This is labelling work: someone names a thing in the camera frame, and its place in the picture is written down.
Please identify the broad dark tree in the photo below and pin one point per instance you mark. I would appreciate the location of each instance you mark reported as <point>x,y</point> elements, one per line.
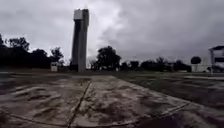
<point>107,58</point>

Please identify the tall grey concrete tower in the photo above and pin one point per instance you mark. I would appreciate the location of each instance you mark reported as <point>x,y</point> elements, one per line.
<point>80,43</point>

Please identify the grey concrete slab pavement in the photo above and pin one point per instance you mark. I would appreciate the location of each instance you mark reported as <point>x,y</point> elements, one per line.
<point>106,103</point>

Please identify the row of distant trees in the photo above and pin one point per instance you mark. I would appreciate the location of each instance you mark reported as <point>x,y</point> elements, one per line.
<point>153,65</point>

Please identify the small white box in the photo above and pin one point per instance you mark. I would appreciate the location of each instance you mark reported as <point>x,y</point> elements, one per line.
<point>54,67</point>

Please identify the grass field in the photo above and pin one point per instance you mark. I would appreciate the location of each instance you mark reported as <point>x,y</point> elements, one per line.
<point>173,84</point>

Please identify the small round dark tree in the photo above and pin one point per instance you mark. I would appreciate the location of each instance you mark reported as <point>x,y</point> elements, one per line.
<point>196,60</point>

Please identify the row of dark trees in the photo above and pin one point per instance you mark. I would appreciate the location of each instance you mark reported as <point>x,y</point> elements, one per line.
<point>20,55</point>

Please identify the pale building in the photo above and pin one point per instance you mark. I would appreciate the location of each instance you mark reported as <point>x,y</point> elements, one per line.
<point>217,60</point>

